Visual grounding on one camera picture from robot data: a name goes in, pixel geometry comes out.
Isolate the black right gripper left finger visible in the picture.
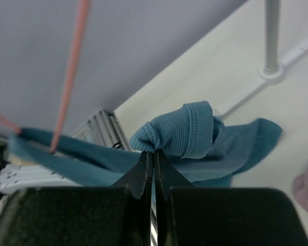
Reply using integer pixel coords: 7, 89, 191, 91
0, 153, 153, 245

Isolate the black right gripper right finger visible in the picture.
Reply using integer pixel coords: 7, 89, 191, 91
153, 150, 308, 245

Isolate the teal tank top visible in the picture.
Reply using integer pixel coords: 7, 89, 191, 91
8, 101, 282, 187

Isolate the pink wire hanger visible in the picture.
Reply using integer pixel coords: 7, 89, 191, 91
0, 1, 91, 153

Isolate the white metal clothes rack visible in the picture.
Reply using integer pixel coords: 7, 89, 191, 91
214, 1, 308, 119

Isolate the aluminium mounting rail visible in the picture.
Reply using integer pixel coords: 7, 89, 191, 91
72, 110, 131, 151

